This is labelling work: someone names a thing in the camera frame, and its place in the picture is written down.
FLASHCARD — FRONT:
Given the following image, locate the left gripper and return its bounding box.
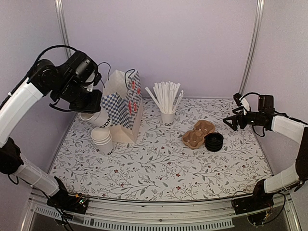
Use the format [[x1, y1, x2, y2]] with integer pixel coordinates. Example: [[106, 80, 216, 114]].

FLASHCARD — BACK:
[[55, 77, 103, 113]]

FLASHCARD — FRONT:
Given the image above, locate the white paper coffee cup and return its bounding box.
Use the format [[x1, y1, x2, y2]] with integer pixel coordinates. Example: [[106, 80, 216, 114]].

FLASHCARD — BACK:
[[80, 108, 112, 128]]

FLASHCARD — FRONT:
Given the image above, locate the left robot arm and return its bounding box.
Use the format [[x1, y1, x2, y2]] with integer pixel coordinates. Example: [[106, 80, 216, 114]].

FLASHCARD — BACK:
[[0, 51, 102, 210]]

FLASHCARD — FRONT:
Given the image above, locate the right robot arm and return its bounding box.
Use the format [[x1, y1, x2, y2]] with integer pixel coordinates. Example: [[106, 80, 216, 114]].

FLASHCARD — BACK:
[[223, 93, 308, 210]]

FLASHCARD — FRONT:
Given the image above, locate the checkered paper takeout bag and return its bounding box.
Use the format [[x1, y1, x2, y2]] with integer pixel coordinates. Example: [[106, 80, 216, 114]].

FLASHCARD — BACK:
[[101, 69, 143, 143]]

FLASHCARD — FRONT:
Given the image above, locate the stack of black lids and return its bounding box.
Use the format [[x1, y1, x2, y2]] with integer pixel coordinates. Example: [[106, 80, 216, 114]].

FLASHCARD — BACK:
[[205, 132, 224, 152]]

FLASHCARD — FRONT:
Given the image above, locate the brown cardboard cup carrier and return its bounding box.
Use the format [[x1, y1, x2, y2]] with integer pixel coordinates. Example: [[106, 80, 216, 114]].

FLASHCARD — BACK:
[[182, 120, 215, 150]]

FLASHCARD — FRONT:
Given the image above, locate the floral table mat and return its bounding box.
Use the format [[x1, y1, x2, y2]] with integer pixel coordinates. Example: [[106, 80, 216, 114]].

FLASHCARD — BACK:
[[50, 99, 271, 201]]

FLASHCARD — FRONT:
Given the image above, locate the stack of white paper cups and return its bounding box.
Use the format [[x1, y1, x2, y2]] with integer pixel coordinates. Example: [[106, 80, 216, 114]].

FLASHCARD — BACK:
[[91, 127, 114, 155]]

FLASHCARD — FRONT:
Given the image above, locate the white cup holding straws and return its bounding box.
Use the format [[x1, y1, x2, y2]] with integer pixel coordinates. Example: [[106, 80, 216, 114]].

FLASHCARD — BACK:
[[161, 112, 175, 127]]

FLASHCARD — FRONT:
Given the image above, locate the bundle of white wrapped straws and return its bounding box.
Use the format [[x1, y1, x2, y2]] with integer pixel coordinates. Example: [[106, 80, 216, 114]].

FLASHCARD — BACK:
[[145, 81, 184, 114]]

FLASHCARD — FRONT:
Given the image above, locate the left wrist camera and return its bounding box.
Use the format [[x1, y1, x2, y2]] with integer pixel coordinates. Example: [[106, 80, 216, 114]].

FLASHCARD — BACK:
[[85, 71, 101, 92]]

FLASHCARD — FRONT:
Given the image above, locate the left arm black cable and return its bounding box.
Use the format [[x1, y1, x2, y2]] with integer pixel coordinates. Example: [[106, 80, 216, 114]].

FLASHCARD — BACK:
[[33, 45, 79, 70]]

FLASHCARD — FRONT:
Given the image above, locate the left aluminium frame post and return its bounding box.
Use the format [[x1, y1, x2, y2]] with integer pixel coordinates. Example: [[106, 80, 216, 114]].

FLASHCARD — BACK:
[[54, 0, 69, 45]]

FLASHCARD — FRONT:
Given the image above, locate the aluminium frame post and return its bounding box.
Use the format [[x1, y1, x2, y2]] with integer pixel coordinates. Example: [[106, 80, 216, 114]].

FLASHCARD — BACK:
[[239, 0, 265, 94], [54, 0, 69, 45]]

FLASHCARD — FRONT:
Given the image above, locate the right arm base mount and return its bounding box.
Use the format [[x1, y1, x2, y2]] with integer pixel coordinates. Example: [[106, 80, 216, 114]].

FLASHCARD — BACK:
[[231, 194, 274, 226]]

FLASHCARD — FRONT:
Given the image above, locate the right aluminium frame post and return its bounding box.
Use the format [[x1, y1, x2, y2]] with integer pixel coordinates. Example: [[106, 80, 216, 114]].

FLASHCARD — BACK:
[[239, 0, 265, 94]]

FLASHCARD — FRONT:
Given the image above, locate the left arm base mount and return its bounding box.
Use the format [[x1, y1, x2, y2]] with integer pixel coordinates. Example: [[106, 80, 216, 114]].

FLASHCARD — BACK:
[[47, 191, 89, 214]]

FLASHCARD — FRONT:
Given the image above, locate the front aluminium rail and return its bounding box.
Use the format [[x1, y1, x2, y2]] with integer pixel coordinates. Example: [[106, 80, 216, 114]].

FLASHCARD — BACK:
[[21, 190, 302, 231]]

